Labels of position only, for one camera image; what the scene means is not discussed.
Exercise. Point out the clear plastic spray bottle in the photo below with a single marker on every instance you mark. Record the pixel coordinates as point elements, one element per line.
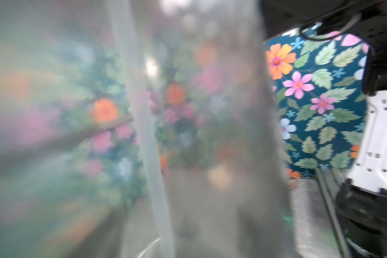
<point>139,129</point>

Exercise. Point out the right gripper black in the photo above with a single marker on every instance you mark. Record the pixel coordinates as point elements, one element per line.
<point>362,215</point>

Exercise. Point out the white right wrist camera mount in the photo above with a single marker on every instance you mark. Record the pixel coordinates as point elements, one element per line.
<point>369,171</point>

